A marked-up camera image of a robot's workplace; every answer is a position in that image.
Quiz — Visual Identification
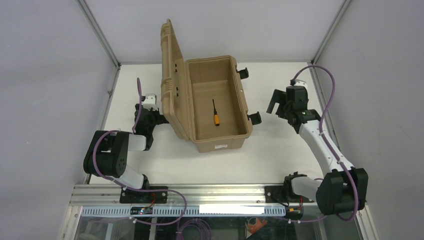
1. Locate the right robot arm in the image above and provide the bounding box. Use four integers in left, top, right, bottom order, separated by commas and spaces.
266, 85, 369, 216

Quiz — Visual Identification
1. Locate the tan plastic toolbox bin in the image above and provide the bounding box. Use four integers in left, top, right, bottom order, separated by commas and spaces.
160, 19, 262, 153

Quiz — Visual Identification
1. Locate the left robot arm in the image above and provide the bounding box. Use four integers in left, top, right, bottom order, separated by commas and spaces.
82, 103, 168, 191

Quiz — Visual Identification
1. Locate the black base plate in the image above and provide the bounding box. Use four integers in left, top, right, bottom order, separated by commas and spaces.
119, 185, 168, 205
264, 185, 314, 204

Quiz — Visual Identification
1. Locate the white slotted cable duct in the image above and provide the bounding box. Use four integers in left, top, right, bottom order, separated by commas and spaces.
81, 204, 286, 218

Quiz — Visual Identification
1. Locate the orange object below table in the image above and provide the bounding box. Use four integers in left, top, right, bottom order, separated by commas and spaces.
246, 217, 268, 234

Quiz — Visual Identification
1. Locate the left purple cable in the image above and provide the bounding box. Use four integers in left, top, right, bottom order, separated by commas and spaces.
92, 77, 188, 227

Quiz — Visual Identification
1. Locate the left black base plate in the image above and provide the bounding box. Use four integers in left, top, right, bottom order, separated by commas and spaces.
119, 185, 168, 205

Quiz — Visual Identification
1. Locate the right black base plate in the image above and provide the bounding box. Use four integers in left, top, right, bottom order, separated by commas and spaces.
264, 185, 314, 204

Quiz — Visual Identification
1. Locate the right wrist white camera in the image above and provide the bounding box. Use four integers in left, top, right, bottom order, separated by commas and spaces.
290, 79, 308, 89

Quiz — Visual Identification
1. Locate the wrist white camera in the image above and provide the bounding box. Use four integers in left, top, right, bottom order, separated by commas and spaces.
290, 79, 308, 89
142, 93, 159, 111

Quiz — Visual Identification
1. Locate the orange handled screwdriver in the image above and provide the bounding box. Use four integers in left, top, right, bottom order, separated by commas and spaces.
212, 99, 220, 126

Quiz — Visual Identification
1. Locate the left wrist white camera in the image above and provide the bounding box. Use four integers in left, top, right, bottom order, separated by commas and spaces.
142, 93, 159, 111

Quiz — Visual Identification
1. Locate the coiled purple cable below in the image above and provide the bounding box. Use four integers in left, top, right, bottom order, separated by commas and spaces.
175, 217, 213, 240

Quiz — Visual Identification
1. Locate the purple cable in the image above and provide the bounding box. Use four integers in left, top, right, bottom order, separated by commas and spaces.
278, 64, 360, 223
92, 77, 188, 227

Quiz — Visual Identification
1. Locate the aluminium mounting rail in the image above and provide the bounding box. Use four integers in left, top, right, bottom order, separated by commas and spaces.
69, 183, 280, 206

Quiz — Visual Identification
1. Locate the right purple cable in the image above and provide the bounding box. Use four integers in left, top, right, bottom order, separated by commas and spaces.
278, 64, 360, 223

